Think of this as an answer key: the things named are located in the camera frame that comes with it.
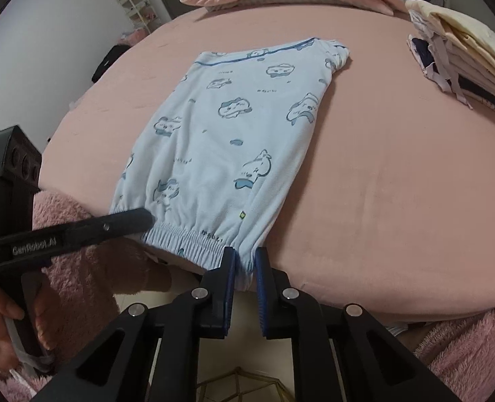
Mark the stack of folded clothes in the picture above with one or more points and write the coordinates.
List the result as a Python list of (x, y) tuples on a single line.
[(455, 51)]

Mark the pink bed sheet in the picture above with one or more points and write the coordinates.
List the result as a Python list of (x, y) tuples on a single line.
[(394, 206)]

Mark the pink fluffy sleeve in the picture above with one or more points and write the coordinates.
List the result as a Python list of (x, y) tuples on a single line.
[(88, 282)]

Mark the white shelf rack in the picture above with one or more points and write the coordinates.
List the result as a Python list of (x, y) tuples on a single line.
[(141, 14)]

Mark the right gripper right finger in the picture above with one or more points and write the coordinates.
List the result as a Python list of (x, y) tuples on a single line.
[(339, 354)]

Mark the light blue patterned pajama garment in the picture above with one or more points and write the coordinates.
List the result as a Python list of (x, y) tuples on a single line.
[(215, 162)]

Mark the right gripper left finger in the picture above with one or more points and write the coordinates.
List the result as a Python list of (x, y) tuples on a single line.
[(151, 354)]

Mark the black bag on floor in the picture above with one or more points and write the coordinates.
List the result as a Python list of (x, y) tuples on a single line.
[(110, 58)]

